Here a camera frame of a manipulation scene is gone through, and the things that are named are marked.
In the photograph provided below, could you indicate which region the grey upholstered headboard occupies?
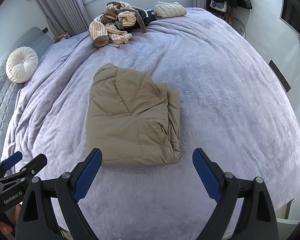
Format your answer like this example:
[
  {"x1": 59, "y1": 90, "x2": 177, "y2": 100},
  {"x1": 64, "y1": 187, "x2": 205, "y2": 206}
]
[{"x1": 5, "y1": 26, "x2": 53, "y2": 60}]

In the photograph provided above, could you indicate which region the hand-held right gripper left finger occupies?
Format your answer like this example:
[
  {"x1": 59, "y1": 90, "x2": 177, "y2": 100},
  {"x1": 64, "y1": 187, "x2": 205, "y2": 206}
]
[{"x1": 16, "y1": 148, "x2": 103, "y2": 240}]

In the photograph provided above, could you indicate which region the person's left hand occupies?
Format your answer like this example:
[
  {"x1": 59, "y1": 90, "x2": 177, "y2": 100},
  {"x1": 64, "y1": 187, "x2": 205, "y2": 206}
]
[{"x1": 0, "y1": 204, "x2": 21, "y2": 236}]

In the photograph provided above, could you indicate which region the round white pleated pillow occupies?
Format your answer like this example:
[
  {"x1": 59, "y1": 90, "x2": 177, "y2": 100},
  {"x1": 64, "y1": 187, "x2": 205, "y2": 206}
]
[{"x1": 5, "y1": 46, "x2": 39, "y2": 83}]

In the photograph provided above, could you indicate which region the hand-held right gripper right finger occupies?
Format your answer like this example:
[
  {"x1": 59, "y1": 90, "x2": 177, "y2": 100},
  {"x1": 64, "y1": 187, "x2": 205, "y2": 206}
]
[{"x1": 192, "y1": 148, "x2": 278, "y2": 240}]

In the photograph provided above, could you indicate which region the beige striped robe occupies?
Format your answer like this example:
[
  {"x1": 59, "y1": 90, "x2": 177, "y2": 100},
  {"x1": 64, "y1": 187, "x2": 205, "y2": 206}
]
[{"x1": 89, "y1": 1, "x2": 147, "y2": 48}]

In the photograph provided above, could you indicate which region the dark brown wall plate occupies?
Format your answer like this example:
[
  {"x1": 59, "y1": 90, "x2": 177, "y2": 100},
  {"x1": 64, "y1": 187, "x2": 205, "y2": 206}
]
[{"x1": 269, "y1": 60, "x2": 291, "y2": 92}]

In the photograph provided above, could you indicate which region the lavender fleece blanket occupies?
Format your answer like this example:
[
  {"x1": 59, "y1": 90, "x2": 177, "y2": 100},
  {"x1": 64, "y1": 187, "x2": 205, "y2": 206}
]
[{"x1": 1, "y1": 7, "x2": 300, "y2": 240}]

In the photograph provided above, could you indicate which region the khaki puffer jacket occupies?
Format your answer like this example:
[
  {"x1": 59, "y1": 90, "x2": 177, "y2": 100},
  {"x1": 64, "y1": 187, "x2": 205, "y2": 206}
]
[{"x1": 86, "y1": 63, "x2": 181, "y2": 167}]

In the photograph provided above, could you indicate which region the black wall television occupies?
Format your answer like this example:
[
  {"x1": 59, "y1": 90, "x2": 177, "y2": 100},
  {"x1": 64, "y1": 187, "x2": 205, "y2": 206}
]
[{"x1": 280, "y1": 0, "x2": 300, "y2": 39}]

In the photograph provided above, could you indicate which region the dark folded garment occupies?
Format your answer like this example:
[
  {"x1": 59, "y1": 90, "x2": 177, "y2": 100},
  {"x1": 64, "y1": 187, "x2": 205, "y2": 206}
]
[{"x1": 137, "y1": 9, "x2": 157, "y2": 27}]

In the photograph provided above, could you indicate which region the cream quilted folded jacket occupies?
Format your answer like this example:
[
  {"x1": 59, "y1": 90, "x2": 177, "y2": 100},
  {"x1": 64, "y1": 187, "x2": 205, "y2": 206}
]
[{"x1": 154, "y1": 1, "x2": 187, "y2": 19}]

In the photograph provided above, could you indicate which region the printed packet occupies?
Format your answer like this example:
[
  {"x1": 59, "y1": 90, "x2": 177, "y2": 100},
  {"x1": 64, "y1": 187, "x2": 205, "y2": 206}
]
[{"x1": 210, "y1": 0, "x2": 228, "y2": 12}]

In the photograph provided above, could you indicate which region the white floor fan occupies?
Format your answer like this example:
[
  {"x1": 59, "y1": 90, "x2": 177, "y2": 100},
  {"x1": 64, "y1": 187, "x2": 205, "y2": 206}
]
[{"x1": 229, "y1": 17, "x2": 246, "y2": 38}]

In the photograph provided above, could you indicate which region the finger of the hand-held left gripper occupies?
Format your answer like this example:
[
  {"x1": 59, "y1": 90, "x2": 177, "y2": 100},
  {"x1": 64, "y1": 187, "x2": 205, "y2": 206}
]
[
  {"x1": 0, "y1": 153, "x2": 48, "y2": 183},
  {"x1": 0, "y1": 151, "x2": 23, "y2": 175}
]

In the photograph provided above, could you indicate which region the small yellow bedside clutter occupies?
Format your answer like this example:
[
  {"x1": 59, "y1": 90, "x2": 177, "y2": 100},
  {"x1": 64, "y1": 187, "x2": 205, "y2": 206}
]
[{"x1": 54, "y1": 31, "x2": 70, "y2": 42}]

